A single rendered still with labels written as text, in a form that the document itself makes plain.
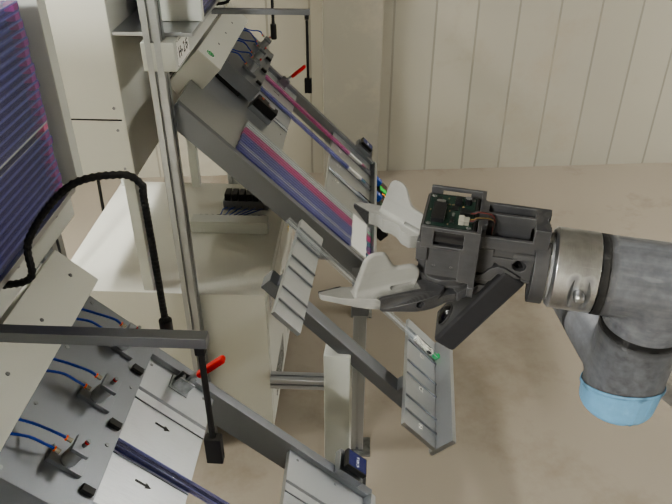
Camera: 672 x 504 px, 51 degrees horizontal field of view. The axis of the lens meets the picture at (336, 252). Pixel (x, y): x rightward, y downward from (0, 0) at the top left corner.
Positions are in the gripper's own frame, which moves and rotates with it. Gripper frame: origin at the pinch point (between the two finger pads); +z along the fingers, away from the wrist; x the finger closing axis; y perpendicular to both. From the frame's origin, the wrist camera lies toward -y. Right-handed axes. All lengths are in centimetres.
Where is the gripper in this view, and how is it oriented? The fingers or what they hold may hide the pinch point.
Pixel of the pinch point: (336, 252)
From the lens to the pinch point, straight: 69.8
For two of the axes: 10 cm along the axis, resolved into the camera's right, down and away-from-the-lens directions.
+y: 0.0, -7.9, -6.2
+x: -2.4, 6.0, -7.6
